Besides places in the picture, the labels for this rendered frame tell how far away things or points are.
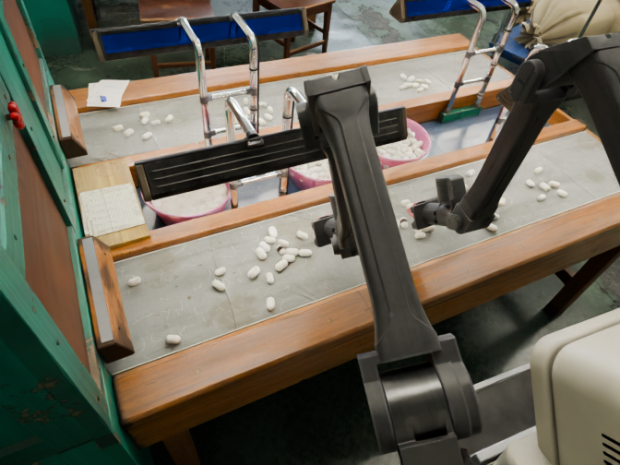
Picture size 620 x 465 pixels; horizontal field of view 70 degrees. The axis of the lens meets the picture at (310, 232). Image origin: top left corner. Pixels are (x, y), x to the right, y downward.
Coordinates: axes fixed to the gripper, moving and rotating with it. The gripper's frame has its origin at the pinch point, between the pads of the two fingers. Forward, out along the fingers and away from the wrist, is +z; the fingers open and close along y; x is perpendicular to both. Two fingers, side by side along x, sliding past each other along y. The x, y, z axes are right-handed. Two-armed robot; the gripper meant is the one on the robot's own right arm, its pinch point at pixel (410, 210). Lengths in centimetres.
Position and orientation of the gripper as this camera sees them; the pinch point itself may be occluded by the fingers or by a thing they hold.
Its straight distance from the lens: 127.1
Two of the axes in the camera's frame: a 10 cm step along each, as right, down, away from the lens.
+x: 2.1, 9.6, 2.0
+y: -9.0, 2.8, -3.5
